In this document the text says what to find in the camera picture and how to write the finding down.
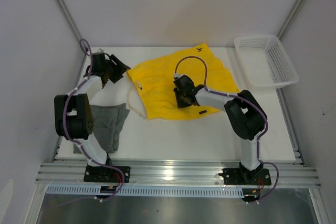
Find yellow shorts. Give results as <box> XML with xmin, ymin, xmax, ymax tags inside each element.
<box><xmin>128</xmin><ymin>44</ymin><xmax>239</xmax><ymax>120</ymax></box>

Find grey shorts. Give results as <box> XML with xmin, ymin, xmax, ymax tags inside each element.
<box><xmin>72</xmin><ymin>103</ymin><xmax>131</xmax><ymax>154</ymax></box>

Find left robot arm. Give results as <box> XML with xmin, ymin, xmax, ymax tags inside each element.
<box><xmin>54</xmin><ymin>52</ymin><xmax>130</xmax><ymax>182</ymax></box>

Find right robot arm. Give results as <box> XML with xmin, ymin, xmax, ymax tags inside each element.
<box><xmin>173</xmin><ymin>74</ymin><xmax>268</xmax><ymax>184</ymax></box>

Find white plastic basket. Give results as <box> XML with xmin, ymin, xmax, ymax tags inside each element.
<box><xmin>234</xmin><ymin>35</ymin><xmax>299</xmax><ymax>90</ymax></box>

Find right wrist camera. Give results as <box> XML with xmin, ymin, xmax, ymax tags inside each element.
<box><xmin>173</xmin><ymin>73</ymin><xmax>185</xmax><ymax>80</ymax></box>

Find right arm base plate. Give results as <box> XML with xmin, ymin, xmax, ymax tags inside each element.
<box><xmin>218</xmin><ymin>168</ymin><xmax>271</xmax><ymax>186</ymax></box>

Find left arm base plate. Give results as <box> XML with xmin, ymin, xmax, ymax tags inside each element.
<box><xmin>83</xmin><ymin>165</ymin><xmax>131</xmax><ymax>183</ymax></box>

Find aluminium rail frame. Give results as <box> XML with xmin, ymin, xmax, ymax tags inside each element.
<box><xmin>35</xmin><ymin>159</ymin><xmax>321</xmax><ymax>188</ymax></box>

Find slotted cable duct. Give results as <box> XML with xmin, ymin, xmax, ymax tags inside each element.
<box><xmin>46</xmin><ymin>184</ymin><xmax>248</xmax><ymax>198</ymax></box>

